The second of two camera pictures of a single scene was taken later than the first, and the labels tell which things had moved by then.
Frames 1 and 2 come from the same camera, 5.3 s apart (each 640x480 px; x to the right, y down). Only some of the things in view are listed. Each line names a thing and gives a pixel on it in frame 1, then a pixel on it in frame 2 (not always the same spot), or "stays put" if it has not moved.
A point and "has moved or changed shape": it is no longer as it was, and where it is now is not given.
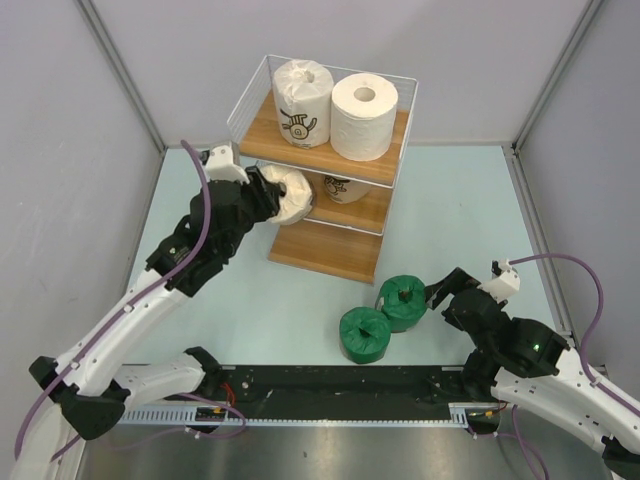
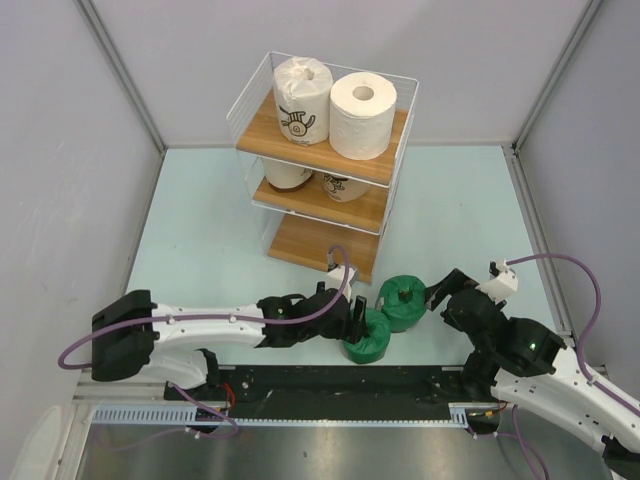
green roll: x=364 y=334 stays put
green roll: x=403 y=298 stays put
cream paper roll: x=296 y=202 has moved or changed shape
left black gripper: x=264 y=206 to x=351 y=328
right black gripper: x=447 y=285 stays put
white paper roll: x=303 y=99 stays put
